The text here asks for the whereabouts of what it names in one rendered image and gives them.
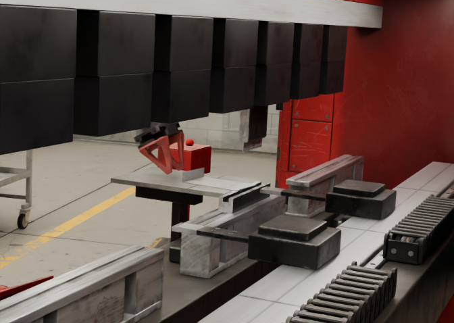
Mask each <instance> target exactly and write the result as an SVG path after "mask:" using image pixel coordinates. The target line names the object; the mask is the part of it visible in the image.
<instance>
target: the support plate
mask: <svg viewBox="0 0 454 323"><path fill-rule="evenodd" d="M183 172H186V171H183V170H180V171H178V170H172V173H170V174H166V173H165V172H163V171H162V170H161V169H160V168H157V167H150V168H145V169H143V170H138V171H136V172H131V173H128V174H123V175H121V176H116V177H113V178H111V182H112V183H117V184H126V185H132V186H137V187H146V188H151V189H161V190H166V191H175V192H180V193H190V194H195V195H204V196H209V197H220V196H222V195H225V194H227V193H230V192H231V191H229V190H225V189H217V188H213V187H205V186H200V185H199V186H195V184H187V183H183V182H182V173H183ZM204 176H205V177H210V178H218V177H221V176H220V175H215V174H204ZM218 179H223V180H231V181H236V182H244V183H249V184H252V183H254V182H257V181H258V180H252V179H246V178H236V177H230V176H223V177H221V178H218ZM193 186H195V187H193ZM189 187H192V188H189ZM188 188H189V189H188Z"/></svg>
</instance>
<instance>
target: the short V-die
mask: <svg viewBox="0 0 454 323"><path fill-rule="evenodd" d="M270 184H271V183H269V182H267V183H265V184H261V182H258V183H257V184H256V186H253V187H249V188H246V189H242V190H239V191H237V192H230V193H227V194H225V195H222V196H220V197H219V206H218V211H219V212H224V213H229V214H233V213H235V212H237V211H240V210H242V209H244V208H246V207H249V206H250V205H253V204H255V203H257V202H259V201H261V200H264V199H266V198H268V197H269V196H270V194H265V193H260V189H262V188H264V187H270Z"/></svg>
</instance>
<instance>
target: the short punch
mask: <svg viewBox="0 0 454 323"><path fill-rule="evenodd" d="M267 122H268V105H267V106H260V105H254V106H253V108H252V109H246V110H241V113H240V126H239V141H240V142H243V152H245V151H249V150H252V149H256V148H258V147H262V138H265V137H266V135H267Z"/></svg>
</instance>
